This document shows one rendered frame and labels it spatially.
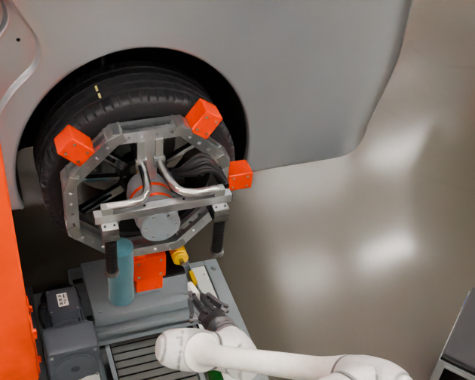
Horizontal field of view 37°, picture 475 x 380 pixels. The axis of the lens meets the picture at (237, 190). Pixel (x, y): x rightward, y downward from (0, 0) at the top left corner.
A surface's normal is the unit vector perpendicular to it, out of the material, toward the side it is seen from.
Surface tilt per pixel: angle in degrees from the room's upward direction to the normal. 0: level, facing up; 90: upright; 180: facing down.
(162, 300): 0
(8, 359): 90
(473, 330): 0
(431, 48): 0
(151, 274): 90
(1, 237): 90
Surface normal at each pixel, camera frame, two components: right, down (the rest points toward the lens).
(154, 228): 0.33, 0.64
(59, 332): 0.08, -0.75
